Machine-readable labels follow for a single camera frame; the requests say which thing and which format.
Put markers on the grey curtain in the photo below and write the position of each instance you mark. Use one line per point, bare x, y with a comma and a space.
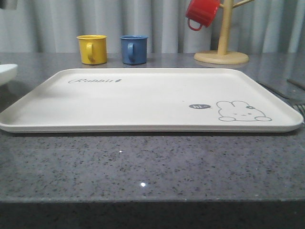
261, 26

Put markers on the cream rabbit print tray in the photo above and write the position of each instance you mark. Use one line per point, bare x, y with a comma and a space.
149, 99

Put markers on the wooden mug tree stand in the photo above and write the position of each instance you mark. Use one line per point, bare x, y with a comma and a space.
222, 55

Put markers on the red mug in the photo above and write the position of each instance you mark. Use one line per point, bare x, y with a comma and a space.
202, 12

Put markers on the white round plate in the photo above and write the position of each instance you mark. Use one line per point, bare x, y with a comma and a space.
7, 73

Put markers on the blue mug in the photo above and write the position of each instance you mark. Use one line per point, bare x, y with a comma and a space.
134, 49

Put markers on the silver metal fork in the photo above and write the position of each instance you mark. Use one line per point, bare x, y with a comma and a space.
296, 103

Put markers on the yellow mug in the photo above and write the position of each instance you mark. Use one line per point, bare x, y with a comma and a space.
93, 49

